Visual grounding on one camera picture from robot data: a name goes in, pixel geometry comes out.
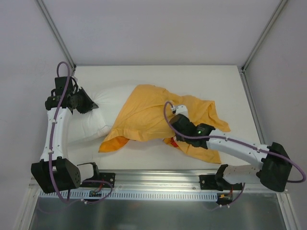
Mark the right aluminium side rail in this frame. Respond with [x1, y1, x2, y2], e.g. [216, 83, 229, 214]
[239, 68, 266, 144]

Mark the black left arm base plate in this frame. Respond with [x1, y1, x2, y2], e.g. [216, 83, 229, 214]
[80, 172, 116, 188]

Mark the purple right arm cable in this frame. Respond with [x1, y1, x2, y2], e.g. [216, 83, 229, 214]
[163, 101, 307, 211]

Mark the orange cartoon print pillowcase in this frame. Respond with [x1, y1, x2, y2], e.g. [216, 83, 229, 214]
[99, 84, 230, 164]

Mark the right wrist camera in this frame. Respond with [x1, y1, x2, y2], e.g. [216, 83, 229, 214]
[171, 104, 189, 118]

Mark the white slotted cable duct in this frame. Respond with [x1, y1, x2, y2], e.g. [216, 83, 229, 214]
[38, 190, 219, 201]

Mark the left aluminium frame post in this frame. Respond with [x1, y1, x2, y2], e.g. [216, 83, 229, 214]
[35, 0, 76, 71]

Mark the aluminium front rail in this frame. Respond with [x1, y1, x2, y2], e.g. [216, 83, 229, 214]
[28, 169, 288, 194]

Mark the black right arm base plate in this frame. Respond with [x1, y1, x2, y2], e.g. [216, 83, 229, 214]
[199, 174, 243, 191]

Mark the aluminium frame post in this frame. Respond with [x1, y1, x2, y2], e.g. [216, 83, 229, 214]
[241, 0, 289, 73]
[35, 0, 76, 71]

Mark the white pillow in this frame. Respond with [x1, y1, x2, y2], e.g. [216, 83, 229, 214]
[68, 84, 137, 144]

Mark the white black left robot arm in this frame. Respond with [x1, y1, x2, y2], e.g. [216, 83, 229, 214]
[31, 77, 100, 194]

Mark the right aluminium frame post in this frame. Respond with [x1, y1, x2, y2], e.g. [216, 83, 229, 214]
[241, 0, 289, 73]

